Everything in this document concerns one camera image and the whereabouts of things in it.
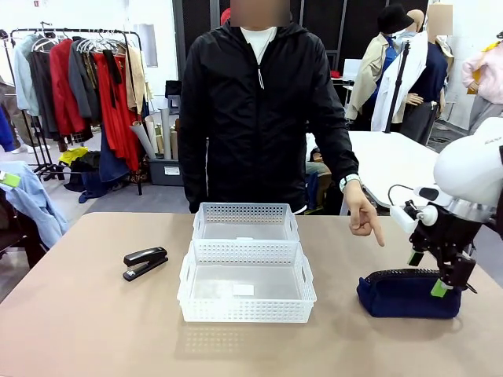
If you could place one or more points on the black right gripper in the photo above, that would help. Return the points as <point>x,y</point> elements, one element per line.
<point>444,231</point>

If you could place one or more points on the navy fabric pencil case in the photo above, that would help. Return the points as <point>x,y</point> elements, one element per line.
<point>404,298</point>

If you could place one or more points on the person's left forearm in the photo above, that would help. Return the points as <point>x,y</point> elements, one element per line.
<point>340,153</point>

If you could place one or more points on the person's right forearm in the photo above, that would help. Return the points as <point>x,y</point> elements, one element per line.
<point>192,169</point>

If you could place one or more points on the person's left hand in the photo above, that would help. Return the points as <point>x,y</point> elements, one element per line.
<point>361,212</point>

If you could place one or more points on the white table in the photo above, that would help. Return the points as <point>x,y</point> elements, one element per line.
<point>389,157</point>

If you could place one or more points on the white wristwatch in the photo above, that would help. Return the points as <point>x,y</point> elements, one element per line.
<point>349,181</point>

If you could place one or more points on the mannequin with white coat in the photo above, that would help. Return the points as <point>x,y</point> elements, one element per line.
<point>424,86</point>

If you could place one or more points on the black tripod pole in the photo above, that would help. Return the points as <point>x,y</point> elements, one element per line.
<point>397,86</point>

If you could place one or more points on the mannequin with pink sweater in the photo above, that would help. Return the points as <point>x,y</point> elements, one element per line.
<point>485,82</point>

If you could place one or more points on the large white perforated plastic basket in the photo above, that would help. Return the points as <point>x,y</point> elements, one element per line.
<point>247,306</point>

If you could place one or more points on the mannequin with beige coat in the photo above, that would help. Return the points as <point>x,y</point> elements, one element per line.
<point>369,78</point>

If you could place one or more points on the small white perforated plastic basket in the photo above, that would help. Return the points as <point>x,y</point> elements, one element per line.
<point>243,214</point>

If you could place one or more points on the person in black jacket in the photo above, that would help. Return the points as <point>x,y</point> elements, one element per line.
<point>255,129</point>

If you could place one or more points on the black bucket hat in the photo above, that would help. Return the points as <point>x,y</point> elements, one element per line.
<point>393,19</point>

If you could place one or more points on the grey storage bin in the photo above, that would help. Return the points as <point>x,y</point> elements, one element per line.
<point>165,173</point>

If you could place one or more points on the black stapler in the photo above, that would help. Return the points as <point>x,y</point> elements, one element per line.
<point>145,259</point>

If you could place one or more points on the grey cardboard tube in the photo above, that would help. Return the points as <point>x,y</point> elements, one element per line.
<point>165,133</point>

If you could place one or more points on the grey paper roll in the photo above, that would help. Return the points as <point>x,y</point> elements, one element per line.
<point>143,139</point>

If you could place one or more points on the red hat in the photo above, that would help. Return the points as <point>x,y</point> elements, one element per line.
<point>225,16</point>

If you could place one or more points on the blue denim garment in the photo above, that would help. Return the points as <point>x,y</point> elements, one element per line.
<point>112,165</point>

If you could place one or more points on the black clothes rack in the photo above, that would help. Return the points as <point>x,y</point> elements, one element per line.
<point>133,98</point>

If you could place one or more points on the red hanging dress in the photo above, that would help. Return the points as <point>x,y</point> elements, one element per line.
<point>118,125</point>

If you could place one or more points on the beige hanging vest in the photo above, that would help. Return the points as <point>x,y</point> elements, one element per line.
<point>135,78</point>

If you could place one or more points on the black garment pile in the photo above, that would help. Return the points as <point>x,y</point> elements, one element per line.
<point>88,173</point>

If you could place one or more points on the black hanging scarf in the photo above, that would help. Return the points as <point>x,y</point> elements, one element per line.
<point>113,74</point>

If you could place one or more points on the yellow garment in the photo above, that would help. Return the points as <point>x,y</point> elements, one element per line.
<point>72,155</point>

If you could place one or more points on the grey hanging coat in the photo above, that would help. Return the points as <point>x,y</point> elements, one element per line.
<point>84,82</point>

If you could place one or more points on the light blue shirt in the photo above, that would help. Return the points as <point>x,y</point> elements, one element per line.
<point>35,200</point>

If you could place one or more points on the red hanging jacket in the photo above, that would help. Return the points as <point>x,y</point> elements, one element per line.
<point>64,86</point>

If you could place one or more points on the dark chair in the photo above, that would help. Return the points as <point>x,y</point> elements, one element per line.
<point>15,235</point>

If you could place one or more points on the dark grey hanging garment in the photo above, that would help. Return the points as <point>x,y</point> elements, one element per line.
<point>41,94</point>

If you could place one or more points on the green tag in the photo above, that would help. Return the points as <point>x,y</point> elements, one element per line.
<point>11,179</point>

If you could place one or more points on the pale blue hanging jacket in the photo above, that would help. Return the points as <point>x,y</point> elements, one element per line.
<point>23,74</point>

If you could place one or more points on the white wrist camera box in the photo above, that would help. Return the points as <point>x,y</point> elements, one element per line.
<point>404,220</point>

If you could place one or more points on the white wall panel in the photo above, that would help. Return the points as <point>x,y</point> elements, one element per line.
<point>148,45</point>

